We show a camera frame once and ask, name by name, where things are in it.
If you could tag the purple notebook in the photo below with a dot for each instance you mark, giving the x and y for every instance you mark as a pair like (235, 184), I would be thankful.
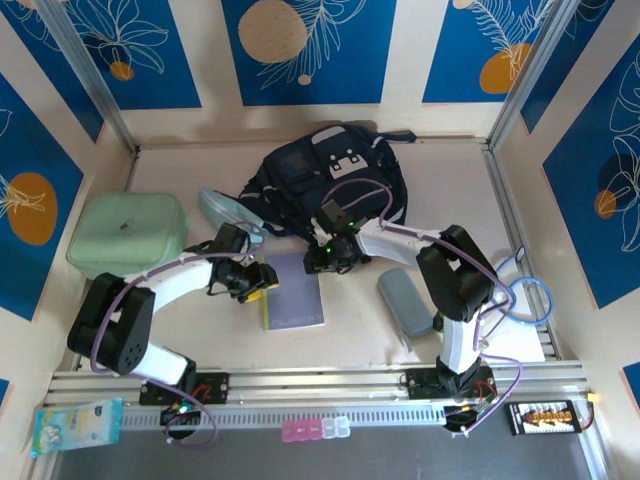
(295, 300)

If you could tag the light blue face mask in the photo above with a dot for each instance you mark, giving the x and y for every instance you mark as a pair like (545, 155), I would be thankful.
(215, 205)

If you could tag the navy blue backpack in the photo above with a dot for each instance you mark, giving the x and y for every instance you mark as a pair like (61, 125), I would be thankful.
(300, 165)

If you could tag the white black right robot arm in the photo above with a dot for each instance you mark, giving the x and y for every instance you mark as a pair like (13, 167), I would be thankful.
(395, 245)

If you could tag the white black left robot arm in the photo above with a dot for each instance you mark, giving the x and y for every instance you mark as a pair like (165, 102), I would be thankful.
(180, 280)

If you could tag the grey glasses case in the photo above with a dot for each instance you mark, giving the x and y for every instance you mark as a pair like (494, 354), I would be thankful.
(405, 300)

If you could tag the mint green zip pouch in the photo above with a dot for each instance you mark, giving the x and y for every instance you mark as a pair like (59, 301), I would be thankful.
(125, 235)

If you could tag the black controller board with LEDs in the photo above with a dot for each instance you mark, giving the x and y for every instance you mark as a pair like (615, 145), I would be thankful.
(465, 412)
(177, 411)

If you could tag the small pink plastic box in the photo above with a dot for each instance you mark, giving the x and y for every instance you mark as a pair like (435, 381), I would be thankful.
(300, 430)
(313, 429)
(288, 431)

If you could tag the small clear plastic box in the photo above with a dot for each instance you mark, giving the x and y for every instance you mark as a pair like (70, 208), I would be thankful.
(342, 428)
(328, 428)

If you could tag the light blue tissue packet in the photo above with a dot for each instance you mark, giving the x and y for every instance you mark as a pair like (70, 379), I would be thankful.
(75, 425)

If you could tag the black power distribution board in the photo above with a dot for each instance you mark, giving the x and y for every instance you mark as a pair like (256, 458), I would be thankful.
(545, 417)

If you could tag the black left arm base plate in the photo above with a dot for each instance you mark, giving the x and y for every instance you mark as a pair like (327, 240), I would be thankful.
(210, 387)

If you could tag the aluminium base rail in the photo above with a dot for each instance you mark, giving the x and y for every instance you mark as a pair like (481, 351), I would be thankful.
(325, 385)

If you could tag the aluminium back rail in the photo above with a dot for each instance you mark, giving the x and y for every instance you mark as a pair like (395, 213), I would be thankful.
(200, 145)

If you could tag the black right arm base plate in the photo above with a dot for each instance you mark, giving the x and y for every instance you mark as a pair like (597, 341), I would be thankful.
(425, 382)

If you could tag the aluminium side rail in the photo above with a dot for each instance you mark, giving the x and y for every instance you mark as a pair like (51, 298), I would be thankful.
(494, 157)
(87, 340)

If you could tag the blue floral wall panel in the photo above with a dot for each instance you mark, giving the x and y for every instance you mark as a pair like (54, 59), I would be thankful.
(50, 65)
(350, 50)
(450, 50)
(575, 75)
(165, 60)
(575, 200)
(30, 275)

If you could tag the aluminium frame post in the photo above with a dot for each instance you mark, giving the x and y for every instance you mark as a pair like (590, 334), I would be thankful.
(530, 80)
(95, 85)

